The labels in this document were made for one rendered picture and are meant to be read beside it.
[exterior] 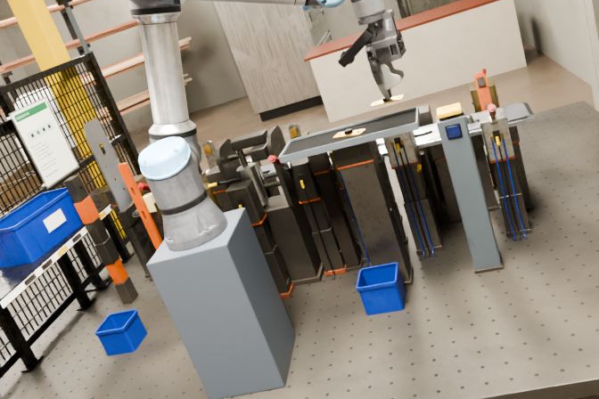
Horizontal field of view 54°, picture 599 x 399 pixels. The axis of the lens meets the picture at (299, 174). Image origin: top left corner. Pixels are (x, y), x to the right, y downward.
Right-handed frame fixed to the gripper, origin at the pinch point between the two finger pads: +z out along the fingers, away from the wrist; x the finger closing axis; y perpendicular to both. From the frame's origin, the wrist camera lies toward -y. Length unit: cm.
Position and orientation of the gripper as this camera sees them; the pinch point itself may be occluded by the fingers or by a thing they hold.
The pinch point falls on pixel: (385, 94)
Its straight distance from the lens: 151.8
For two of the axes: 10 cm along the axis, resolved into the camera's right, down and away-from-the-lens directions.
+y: 8.9, -1.7, -4.2
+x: 3.2, -4.2, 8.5
